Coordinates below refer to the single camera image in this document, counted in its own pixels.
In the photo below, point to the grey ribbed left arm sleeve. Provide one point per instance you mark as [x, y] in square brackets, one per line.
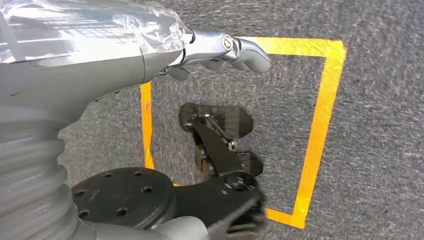
[30, 188]

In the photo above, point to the yellow floor tape rectangle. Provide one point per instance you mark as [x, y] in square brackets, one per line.
[331, 82]

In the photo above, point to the grey and black left robot leg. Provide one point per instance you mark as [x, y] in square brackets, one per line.
[126, 198]

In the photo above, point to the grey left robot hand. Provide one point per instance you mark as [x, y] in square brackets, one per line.
[82, 73]

